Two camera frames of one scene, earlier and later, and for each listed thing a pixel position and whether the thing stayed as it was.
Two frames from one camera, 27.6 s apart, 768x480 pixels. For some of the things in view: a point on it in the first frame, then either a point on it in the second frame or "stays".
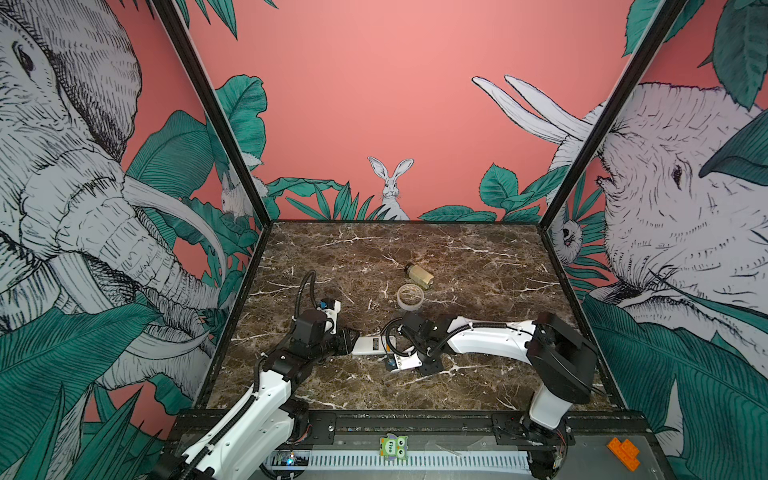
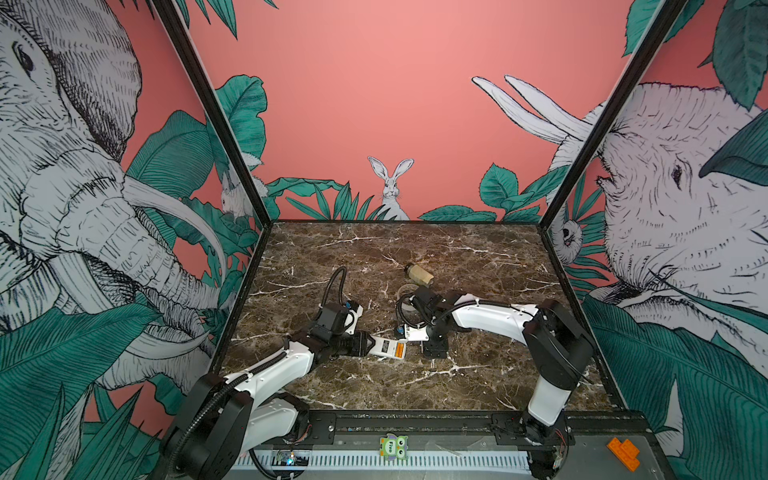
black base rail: (361, 428) stays
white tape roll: (410, 297) stays
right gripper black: (429, 370) to (434, 350)
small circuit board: (289, 458) stays
